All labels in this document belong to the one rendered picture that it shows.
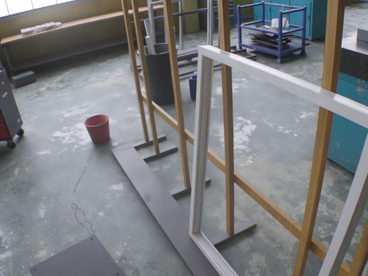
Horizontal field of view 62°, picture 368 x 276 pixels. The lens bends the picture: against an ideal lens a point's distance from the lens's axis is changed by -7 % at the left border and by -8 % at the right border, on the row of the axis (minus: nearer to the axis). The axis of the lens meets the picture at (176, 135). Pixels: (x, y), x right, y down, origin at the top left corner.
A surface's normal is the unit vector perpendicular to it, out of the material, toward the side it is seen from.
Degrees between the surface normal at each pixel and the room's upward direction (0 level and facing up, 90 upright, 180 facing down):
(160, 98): 94
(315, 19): 90
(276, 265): 0
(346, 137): 90
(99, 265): 0
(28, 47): 90
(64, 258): 0
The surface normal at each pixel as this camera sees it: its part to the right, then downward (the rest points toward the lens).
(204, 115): 0.44, 0.41
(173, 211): -0.11, -0.86
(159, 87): -0.10, 0.57
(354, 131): -0.89, 0.30
